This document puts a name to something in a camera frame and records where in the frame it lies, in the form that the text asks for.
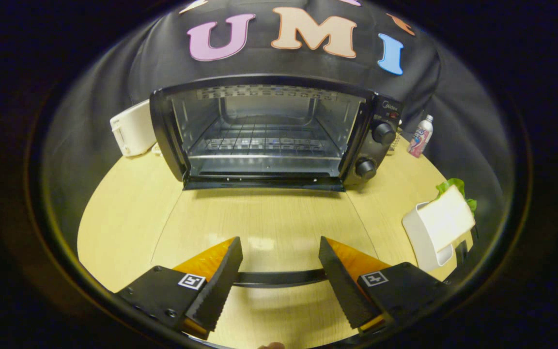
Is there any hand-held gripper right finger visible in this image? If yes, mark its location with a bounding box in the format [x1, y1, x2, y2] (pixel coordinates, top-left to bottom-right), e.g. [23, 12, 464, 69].
[319, 236, 449, 337]

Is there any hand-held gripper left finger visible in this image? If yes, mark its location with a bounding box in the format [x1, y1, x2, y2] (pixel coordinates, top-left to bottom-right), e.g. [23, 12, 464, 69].
[114, 237, 244, 340]

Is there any toast sandwich with lettuce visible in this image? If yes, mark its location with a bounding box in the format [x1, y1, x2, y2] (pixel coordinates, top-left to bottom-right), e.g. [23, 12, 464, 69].
[422, 178, 478, 254]

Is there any black toaster oven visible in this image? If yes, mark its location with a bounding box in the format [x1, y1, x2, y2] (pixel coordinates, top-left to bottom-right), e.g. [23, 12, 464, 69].
[150, 74, 403, 289]

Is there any white slot toaster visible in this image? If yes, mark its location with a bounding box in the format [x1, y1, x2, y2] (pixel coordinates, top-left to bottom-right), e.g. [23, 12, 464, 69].
[110, 99, 157, 157]

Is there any white plastic tray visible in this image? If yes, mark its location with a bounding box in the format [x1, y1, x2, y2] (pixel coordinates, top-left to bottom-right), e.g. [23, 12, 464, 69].
[402, 201, 455, 272]

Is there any pink and white spray bottle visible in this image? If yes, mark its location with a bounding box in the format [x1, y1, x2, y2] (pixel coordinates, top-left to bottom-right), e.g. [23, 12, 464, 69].
[407, 115, 434, 158]

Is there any black backdrop cloth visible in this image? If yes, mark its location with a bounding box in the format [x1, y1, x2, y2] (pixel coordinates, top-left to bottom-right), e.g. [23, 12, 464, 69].
[42, 0, 517, 233]

